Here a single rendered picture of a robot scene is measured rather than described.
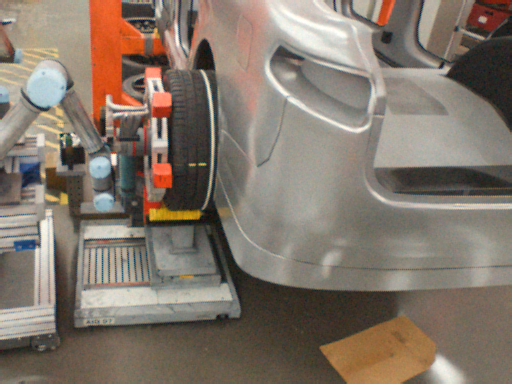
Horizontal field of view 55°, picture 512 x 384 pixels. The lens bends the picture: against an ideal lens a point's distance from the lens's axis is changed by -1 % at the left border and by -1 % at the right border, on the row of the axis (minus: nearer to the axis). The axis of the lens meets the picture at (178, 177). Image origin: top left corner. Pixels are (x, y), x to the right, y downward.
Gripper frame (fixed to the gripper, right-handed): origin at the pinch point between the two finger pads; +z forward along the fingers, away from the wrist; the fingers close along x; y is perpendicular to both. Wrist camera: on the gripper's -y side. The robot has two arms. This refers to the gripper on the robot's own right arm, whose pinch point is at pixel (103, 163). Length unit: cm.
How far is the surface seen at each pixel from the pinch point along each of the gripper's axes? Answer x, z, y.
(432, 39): -391, 347, -33
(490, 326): -199, -35, -83
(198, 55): -48, 51, 33
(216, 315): -55, -18, -80
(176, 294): -35, -6, -75
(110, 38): -5, 64, 37
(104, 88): -1, 65, 10
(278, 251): -54, -75, 9
